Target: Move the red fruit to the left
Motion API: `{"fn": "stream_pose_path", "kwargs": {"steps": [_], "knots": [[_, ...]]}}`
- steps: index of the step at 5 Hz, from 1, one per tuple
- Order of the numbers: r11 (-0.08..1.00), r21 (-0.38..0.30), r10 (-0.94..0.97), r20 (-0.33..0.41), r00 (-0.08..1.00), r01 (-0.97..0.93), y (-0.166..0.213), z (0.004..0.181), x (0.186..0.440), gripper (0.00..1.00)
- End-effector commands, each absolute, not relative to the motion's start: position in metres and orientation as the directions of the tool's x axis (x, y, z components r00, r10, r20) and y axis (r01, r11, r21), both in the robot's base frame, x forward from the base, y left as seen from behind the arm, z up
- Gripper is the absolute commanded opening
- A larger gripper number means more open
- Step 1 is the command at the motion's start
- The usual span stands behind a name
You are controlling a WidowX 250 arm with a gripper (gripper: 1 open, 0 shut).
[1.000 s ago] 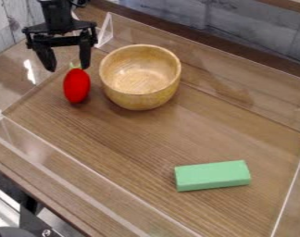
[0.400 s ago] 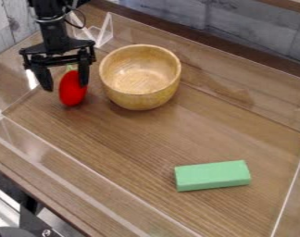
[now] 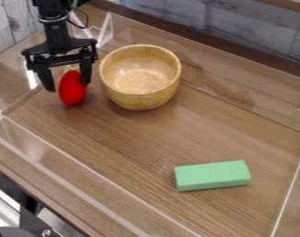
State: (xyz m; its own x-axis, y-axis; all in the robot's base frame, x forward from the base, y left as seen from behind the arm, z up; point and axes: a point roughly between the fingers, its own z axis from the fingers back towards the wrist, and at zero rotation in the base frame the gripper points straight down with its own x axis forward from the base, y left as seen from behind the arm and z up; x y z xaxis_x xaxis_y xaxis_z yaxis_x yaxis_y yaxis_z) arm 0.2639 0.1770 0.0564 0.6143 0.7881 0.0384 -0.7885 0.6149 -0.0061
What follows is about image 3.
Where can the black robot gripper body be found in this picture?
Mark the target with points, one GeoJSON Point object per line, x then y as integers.
{"type": "Point", "coordinates": [60, 48]}

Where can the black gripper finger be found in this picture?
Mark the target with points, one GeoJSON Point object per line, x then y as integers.
{"type": "Point", "coordinates": [84, 66]}
{"type": "Point", "coordinates": [46, 78]}

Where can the red plush strawberry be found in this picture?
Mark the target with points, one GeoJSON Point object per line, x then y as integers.
{"type": "Point", "coordinates": [71, 89]}

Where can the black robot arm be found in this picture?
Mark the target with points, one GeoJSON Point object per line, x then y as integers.
{"type": "Point", "coordinates": [54, 10]}

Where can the clear acrylic triangular stand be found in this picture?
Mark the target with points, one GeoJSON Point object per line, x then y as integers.
{"type": "Point", "coordinates": [102, 34]}

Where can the wooden bowl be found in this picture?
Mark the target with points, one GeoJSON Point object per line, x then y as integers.
{"type": "Point", "coordinates": [139, 75]}

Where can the green foam block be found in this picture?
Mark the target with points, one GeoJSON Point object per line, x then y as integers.
{"type": "Point", "coordinates": [211, 175]}

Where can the clear acrylic tray wall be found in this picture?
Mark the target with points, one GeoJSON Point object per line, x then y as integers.
{"type": "Point", "coordinates": [100, 208]}

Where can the black metal bracket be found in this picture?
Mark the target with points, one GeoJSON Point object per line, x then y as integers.
{"type": "Point", "coordinates": [32, 224]}

